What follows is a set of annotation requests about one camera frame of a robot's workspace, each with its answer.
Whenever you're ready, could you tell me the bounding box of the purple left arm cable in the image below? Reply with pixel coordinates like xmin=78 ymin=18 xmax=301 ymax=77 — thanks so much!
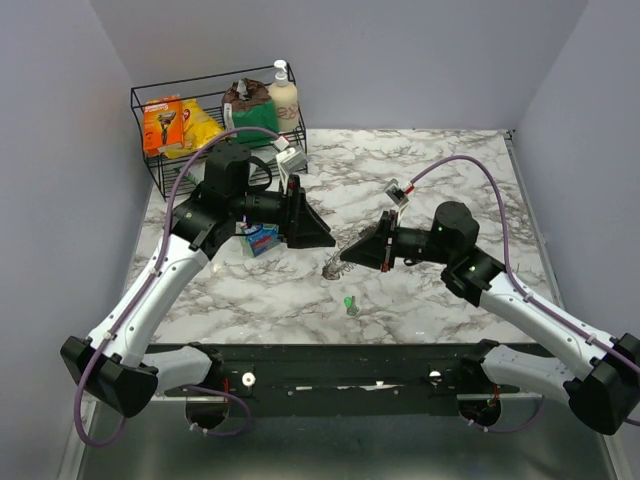
xmin=74 ymin=127 xmax=291 ymax=448

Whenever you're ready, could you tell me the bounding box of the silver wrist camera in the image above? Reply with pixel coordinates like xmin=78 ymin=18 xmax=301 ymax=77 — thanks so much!
xmin=275 ymin=147 xmax=308 ymax=185
xmin=384 ymin=179 xmax=413 ymax=210

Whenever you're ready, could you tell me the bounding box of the blue green sponge pack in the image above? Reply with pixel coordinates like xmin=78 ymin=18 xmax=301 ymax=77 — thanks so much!
xmin=237 ymin=224 xmax=280 ymax=258

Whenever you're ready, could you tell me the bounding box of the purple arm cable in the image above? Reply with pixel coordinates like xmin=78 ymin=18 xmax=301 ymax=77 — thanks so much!
xmin=74 ymin=127 xmax=291 ymax=448
xmin=404 ymin=155 xmax=640 ymax=434

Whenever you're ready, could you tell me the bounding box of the green brown coffee bag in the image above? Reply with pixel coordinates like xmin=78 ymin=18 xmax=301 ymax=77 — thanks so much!
xmin=221 ymin=78 xmax=280 ymax=134

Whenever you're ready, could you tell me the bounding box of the black wire shelf rack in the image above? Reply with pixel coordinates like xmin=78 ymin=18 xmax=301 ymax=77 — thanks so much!
xmin=129 ymin=60 xmax=307 ymax=199

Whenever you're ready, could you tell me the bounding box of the green white snack bag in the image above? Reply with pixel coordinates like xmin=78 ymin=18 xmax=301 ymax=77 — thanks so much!
xmin=180 ymin=147 xmax=279 ymax=194

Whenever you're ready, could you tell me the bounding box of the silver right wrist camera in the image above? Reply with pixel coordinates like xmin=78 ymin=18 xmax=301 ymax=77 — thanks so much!
xmin=384 ymin=179 xmax=413 ymax=210

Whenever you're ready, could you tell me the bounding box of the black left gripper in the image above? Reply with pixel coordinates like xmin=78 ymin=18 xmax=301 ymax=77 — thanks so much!
xmin=230 ymin=173 xmax=337 ymax=248

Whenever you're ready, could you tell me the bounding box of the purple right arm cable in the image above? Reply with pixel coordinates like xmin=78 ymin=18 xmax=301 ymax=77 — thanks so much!
xmin=404 ymin=155 xmax=640 ymax=434

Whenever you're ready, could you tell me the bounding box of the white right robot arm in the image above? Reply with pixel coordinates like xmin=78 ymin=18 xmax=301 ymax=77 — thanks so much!
xmin=340 ymin=201 xmax=639 ymax=435

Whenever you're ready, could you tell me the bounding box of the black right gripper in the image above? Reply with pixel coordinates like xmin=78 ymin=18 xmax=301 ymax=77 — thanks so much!
xmin=341 ymin=210 xmax=454 ymax=272

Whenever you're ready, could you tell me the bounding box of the orange razor box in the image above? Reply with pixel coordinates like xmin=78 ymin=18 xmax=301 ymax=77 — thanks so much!
xmin=142 ymin=95 xmax=184 ymax=156

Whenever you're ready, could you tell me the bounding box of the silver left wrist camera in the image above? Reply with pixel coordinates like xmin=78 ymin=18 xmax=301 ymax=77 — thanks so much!
xmin=275 ymin=147 xmax=308 ymax=185

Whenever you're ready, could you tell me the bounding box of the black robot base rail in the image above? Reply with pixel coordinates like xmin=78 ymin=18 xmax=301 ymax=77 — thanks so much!
xmin=149 ymin=342 xmax=521 ymax=419

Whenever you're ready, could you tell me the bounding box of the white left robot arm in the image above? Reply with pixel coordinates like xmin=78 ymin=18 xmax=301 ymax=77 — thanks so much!
xmin=61 ymin=142 xmax=335 ymax=418

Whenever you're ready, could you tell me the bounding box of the yellow chips bag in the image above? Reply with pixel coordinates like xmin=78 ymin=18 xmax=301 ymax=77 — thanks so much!
xmin=164 ymin=99 xmax=224 ymax=159

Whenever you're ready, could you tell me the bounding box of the steel key ring organiser disc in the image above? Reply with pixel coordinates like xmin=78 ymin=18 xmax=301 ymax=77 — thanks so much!
xmin=322 ymin=223 xmax=381 ymax=280

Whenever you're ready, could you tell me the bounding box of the cream pump lotion bottle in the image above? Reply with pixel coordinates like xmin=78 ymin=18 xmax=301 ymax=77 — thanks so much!
xmin=268 ymin=60 xmax=299 ymax=132

